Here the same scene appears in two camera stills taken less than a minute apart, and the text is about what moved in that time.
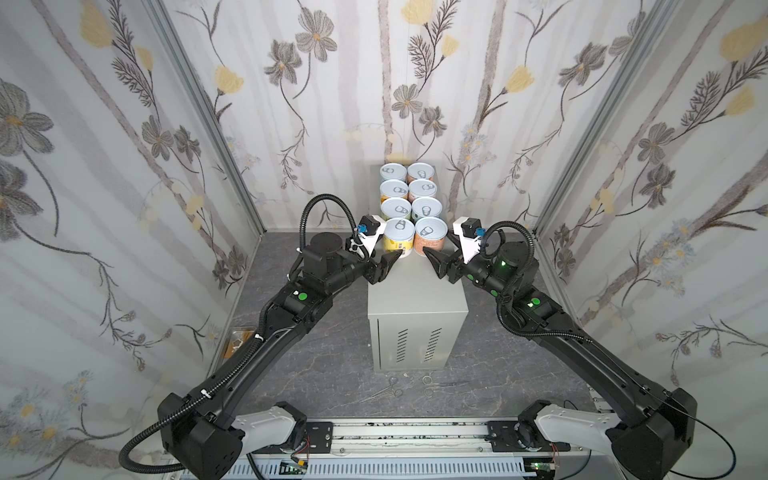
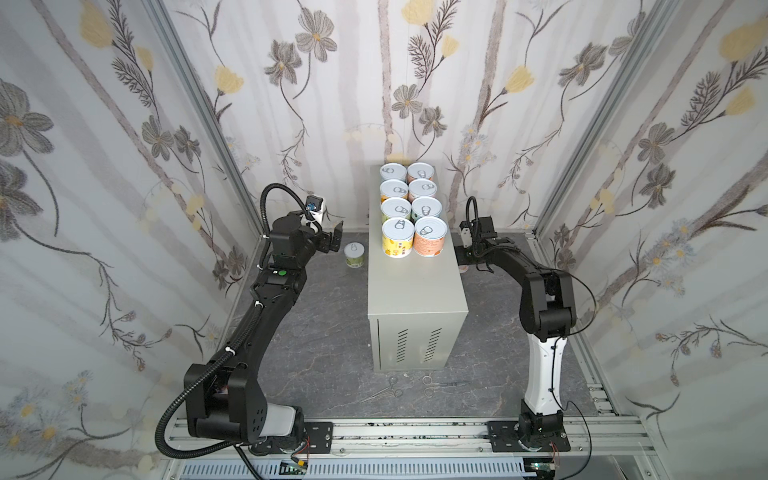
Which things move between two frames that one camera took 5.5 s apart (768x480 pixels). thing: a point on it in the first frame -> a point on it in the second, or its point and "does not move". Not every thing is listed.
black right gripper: x=455 y=268 -> x=464 y=249
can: x=398 y=234 does not move
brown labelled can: x=430 y=232 does not move
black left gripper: x=369 y=268 -> x=327 y=239
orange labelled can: x=421 y=170 does not move
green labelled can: x=396 y=207 does not move
